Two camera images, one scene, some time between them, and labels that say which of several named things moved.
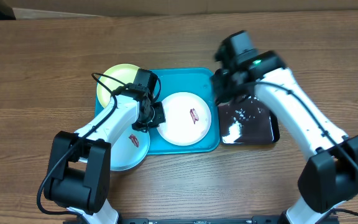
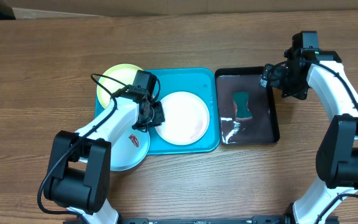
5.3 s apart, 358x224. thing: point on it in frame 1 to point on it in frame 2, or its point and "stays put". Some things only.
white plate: x=188 y=119 stays put
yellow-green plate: x=124 y=73 stays put
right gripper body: x=232 y=87 to x=293 y=84
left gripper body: x=156 y=116 stays put
